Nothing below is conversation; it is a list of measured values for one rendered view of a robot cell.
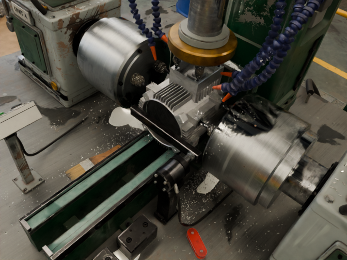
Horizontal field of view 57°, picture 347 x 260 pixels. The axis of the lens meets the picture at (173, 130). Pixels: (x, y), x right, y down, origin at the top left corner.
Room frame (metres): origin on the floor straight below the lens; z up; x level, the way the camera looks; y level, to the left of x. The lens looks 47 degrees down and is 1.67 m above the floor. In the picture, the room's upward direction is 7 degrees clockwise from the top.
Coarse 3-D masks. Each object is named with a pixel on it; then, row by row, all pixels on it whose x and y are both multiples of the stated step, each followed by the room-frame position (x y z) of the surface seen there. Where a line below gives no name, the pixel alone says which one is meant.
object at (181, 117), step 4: (220, 84) 0.76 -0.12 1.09; (148, 92) 0.68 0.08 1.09; (152, 92) 0.68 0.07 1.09; (220, 92) 0.74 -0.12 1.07; (144, 96) 0.68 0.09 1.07; (148, 96) 0.67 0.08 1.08; (152, 96) 0.67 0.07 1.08; (180, 112) 0.62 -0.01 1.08; (184, 112) 0.61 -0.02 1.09; (176, 116) 0.60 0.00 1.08; (180, 116) 0.60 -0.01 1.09; (184, 116) 0.61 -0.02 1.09; (180, 120) 0.60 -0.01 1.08; (184, 120) 0.60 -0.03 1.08; (144, 124) 0.67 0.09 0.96; (144, 128) 0.67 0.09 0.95; (172, 148) 0.60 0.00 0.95; (176, 148) 0.60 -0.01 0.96; (176, 152) 0.59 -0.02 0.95
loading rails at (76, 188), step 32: (128, 160) 0.57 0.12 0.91; (160, 160) 0.58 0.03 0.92; (192, 160) 0.67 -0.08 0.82; (64, 192) 0.43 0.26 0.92; (96, 192) 0.47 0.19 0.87; (128, 192) 0.46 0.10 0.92; (32, 224) 0.34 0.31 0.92; (64, 224) 0.38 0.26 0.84; (96, 224) 0.35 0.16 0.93; (128, 224) 0.41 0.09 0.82; (64, 256) 0.28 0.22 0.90
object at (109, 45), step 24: (96, 24) 0.90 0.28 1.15; (120, 24) 0.89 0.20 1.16; (96, 48) 0.81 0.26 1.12; (120, 48) 0.78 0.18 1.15; (144, 48) 0.81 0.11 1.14; (168, 48) 0.90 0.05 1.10; (96, 72) 0.77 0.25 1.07; (120, 72) 0.73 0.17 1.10; (144, 72) 0.80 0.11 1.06; (120, 96) 0.73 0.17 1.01
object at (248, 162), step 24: (240, 120) 0.55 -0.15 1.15; (264, 120) 0.55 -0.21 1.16; (288, 120) 0.56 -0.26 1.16; (216, 144) 0.51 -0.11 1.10; (240, 144) 0.50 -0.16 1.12; (264, 144) 0.49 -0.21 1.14; (288, 144) 0.49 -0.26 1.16; (312, 144) 0.55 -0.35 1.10; (216, 168) 0.49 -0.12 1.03; (240, 168) 0.46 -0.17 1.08; (264, 168) 0.45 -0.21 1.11; (288, 168) 0.44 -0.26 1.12; (312, 168) 0.48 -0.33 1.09; (240, 192) 0.45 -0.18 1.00; (264, 192) 0.42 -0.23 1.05; (288, 192) 0.45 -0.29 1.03
